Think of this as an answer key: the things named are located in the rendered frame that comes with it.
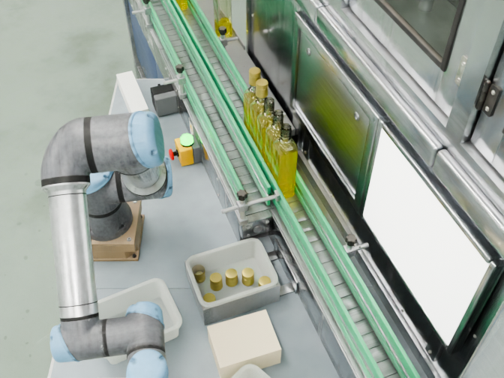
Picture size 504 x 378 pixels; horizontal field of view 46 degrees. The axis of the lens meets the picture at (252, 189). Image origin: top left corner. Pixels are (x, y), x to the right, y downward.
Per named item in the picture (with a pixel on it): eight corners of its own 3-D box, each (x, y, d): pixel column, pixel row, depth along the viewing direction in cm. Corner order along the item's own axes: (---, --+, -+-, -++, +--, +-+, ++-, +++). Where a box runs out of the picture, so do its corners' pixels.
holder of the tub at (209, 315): (297, 295, 170) (298, 279, 164) (204, 325, 163) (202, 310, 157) (274, 248, 180) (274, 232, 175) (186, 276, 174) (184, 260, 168)
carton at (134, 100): (134, 125, 217) (131, 112, 213) (118, 86, 232) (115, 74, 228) (150, 121, 219) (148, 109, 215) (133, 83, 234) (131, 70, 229)
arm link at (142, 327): (105, 303, 122) (105, 353, 114) (161, 295, 123) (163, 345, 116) (112, 322, 127) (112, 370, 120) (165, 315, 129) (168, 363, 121)
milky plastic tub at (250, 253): (280, 300, 168) (281, 283, 162) (204, 325, 163) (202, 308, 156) (257, 253, 179) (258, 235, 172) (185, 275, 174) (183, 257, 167)
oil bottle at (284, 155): (295, 196, 177) (298, 143, 161) (277, 201, 176) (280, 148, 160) (287, 183, 181) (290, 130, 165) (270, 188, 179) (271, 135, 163)
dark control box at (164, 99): (178, 112, 222) (177, 95, 216) (157, 118, 220) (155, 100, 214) (172, 100, 227) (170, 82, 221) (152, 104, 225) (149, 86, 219)
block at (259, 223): (273, 232, 176) (274, 217, 171) (243, 241, 174) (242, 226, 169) (268, 223, 179) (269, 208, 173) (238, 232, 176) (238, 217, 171)
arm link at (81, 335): (23, 117, 117) (48, 371, 114) (81, 112, 118) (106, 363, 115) (39, 127, 128) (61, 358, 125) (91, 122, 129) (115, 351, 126)
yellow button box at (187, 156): (201, 163, 205) (199, 147, 199) (180, 168, 203) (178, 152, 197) (195, 149, 209) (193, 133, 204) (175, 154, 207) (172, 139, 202)
